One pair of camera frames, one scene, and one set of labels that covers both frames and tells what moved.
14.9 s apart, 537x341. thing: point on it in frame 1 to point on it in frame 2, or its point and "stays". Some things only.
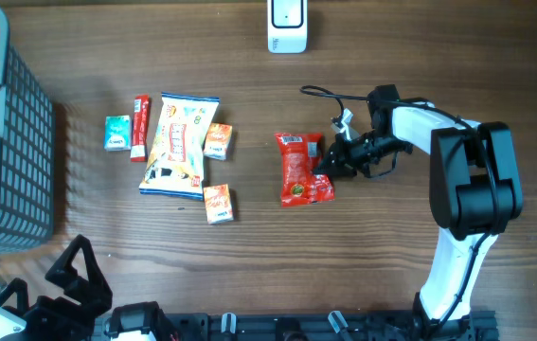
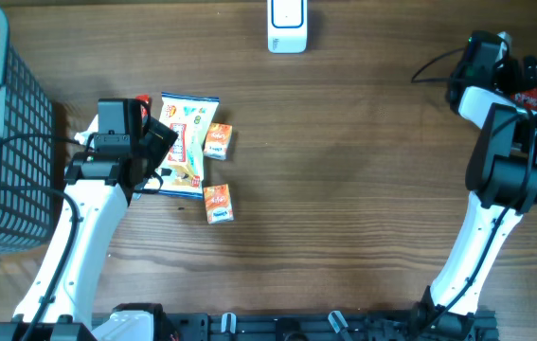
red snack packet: [300, 185] to [528, 99]
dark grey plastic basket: [9, 140] stays
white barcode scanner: [287, 26] stays
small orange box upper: [217, 141] stays
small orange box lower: [218, 204] stays
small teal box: [117, 133] to [83, 136]
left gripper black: [94, 293] to [160, 146]
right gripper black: [345, 164] to [516, 81]
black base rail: [482, 325] stays
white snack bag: [175, 167] stays
